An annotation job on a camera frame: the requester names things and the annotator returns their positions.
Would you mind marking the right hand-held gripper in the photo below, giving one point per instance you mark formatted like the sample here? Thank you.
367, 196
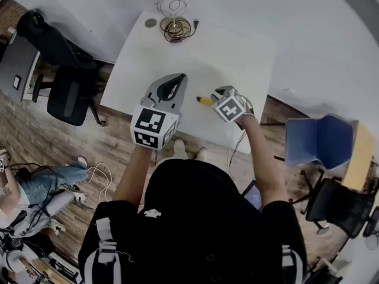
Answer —
229, 109

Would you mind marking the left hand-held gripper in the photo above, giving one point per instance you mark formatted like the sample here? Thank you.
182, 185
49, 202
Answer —
151, 123

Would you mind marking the yellow utility knife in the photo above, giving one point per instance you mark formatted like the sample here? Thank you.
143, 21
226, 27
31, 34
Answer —
205, 100

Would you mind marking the person's left forearm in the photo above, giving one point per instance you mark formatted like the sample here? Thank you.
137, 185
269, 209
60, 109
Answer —
133, 176

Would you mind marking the person's right forearm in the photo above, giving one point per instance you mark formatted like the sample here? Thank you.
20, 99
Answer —
266, 164

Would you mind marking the round grey desk grommet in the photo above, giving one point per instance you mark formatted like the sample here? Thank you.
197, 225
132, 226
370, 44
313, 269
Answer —
150, 22

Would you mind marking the black high-back office chair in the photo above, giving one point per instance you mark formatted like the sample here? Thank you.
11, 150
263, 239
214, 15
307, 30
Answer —
65, 78

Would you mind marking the blue screen device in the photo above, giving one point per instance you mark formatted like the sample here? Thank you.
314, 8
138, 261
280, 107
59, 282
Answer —
254, 195

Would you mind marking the blue chair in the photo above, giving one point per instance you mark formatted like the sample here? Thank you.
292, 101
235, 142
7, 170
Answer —
319, 140

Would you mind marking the white power strip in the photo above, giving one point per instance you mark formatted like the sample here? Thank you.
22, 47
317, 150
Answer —
80, 196

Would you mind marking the person's black shirt torso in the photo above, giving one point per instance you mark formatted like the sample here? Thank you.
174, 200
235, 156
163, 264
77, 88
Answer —
192, 232

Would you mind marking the dark side desk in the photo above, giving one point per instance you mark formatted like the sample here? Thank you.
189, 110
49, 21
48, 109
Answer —
17, 64

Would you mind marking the light wooden table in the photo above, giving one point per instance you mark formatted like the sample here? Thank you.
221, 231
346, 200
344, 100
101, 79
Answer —
359, 155

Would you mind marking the black mesh office chair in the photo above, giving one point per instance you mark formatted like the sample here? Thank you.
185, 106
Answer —
340, 206

